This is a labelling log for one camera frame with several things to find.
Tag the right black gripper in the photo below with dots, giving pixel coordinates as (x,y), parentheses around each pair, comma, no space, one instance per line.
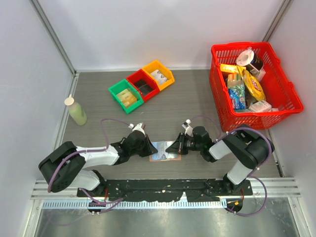
(178,147)

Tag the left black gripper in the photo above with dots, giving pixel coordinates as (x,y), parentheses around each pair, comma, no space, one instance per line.
(150,149)

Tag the grey patterned card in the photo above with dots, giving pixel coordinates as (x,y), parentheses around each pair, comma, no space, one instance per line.
(162,79)
(156,73)
(162,155)

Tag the tan leather card holder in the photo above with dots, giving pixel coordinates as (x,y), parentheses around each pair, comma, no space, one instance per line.
(175,156)

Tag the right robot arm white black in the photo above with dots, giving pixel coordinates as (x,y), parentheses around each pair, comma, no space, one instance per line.
(249,146)

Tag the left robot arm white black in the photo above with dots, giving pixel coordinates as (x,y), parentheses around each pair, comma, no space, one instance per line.
(67,165)

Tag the yellow cards in green bin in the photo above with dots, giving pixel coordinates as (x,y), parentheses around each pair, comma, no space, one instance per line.
(127,98)

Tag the black cards in red bin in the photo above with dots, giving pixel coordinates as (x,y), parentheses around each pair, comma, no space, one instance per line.
(143,87)

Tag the green storage bin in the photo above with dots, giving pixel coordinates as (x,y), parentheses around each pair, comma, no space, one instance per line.
(120,86)

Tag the red storage bin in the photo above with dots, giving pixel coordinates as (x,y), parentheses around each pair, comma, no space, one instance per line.
(140,74)

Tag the yellow storage bin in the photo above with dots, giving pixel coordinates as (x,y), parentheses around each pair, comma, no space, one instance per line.
(157,65)

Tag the green liquid squeeze bottle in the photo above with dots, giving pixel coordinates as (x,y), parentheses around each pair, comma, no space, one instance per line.
(75,110)

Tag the blue snack bag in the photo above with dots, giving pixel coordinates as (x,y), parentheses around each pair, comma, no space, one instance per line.
(236,90)

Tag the yellow snack packet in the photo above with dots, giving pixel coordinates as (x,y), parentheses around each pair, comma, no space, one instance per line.
(231,69)

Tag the white small box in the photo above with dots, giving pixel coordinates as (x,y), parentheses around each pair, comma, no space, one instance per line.
(260,107)

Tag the yellow chips bag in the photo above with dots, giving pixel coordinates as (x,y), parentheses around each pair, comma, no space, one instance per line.
(253,85)

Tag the dark labelled can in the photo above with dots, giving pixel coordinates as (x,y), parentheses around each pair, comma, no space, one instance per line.
(254,63)

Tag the red plastic shopping basket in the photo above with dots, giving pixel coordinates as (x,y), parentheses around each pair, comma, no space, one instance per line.
(279,91)

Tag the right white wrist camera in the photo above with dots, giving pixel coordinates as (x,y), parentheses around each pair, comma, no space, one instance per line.
(188,129)

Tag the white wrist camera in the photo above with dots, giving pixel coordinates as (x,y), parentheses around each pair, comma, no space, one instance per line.
(188,129)
(138,127)

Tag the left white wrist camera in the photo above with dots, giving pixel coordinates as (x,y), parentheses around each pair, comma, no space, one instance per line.
(138,127)

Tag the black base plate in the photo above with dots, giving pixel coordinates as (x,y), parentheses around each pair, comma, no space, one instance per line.
(168,190)

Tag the white slotted cable duct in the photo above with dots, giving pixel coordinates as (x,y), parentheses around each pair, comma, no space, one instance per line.
(181,204)

